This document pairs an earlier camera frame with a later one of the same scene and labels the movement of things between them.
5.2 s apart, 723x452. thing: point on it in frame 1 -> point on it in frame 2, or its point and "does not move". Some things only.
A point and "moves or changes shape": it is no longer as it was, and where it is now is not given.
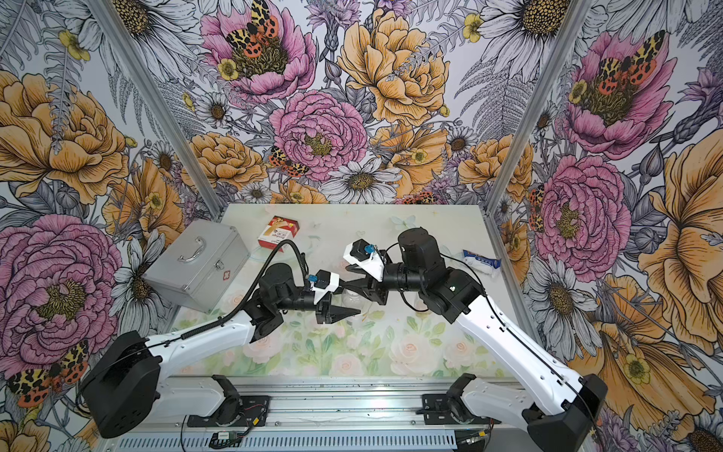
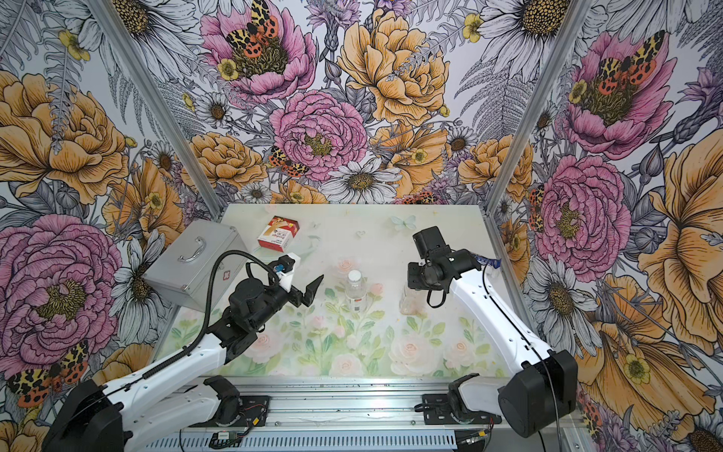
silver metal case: x=200 y=264 does not move
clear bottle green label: x=421 y=305 moves or changes shape
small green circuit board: x=231 y=435 does not move
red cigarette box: x=278 y=230 does not move
